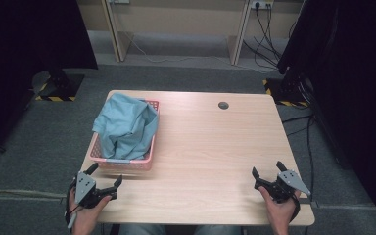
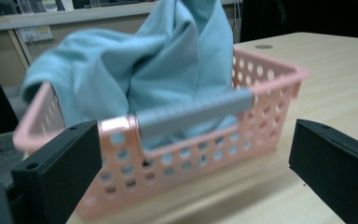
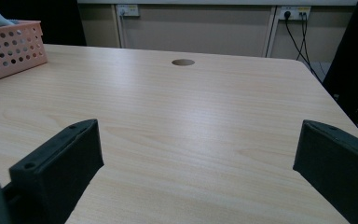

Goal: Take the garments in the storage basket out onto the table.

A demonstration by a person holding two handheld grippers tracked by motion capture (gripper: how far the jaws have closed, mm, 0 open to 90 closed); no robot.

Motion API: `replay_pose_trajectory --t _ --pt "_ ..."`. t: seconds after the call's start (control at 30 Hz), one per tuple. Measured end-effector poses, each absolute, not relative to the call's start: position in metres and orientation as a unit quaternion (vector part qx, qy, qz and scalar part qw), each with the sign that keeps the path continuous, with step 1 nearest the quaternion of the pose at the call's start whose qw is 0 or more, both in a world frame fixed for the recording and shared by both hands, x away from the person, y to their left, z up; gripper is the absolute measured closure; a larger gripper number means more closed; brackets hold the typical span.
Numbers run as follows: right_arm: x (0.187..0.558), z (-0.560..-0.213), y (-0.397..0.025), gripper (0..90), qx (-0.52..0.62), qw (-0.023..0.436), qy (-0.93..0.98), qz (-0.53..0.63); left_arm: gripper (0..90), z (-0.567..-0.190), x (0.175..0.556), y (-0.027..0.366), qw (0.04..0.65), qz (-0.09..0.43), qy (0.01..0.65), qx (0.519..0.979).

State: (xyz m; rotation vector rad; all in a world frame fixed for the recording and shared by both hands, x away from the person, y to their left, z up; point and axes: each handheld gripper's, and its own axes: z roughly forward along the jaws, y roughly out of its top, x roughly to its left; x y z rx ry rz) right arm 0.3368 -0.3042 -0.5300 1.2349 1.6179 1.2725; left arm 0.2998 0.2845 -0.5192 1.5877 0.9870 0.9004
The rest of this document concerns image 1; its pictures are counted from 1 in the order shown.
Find left gripper black strap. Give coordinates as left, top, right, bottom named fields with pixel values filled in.
left=65, top=180, right=78, bottom=226

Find black striped stand base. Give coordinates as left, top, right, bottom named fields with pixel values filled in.
left=262, top=76, right=309, bottom=108
left=32, top=70, right=86, bottom=102

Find light blue shirt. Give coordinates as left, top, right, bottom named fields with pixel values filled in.
left=92, top=92, right=160, bottom=161

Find person's right leg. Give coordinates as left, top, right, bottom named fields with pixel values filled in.
left=194, top=224, right=243, bottom=235

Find person's right hand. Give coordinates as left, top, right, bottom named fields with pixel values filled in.
left=258, top=185, right=302, bottom=235

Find pink plastic basket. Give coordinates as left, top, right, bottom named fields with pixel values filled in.
left=88, top=99, right=161, bottom=172

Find black floor cables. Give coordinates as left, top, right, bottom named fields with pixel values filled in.
left=282, top=114, right=317, bottom=200

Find person's left hand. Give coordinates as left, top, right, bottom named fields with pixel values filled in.
left=67, top=188, right=112, bottom=235

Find gripper black strap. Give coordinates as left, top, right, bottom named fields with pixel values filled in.
left=65, top=180, right=78, bottom=226
left=289, top=192, right=304, bottom=223

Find right gripper black strap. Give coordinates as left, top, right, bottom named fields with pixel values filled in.
left=289, top=192, right=304, bottom=223

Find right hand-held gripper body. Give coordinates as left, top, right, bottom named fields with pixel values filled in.
left=258, top=169, right=311, bottom=204

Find person's leg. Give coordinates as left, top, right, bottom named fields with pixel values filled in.
left=194, top=224, right=243, bottom=235
left=118, top=224, right=167, bottom=235

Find white wall socket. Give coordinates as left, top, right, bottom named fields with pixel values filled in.
left=250, top=0, right=274, bottom=10

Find person's left leg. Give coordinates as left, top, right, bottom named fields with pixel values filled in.
left=118, top=224, right=167, bottom=235

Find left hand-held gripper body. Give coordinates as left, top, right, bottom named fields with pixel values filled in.
left=72, top=170, right=118, bottom=210

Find black curtain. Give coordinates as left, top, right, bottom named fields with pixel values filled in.
left=0, top=0, right=99, bottom=158
left=277, top=0, right=376, bottom=231

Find black cables at socket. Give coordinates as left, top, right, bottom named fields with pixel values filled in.
left=243, top=3, right=298, bottom=71

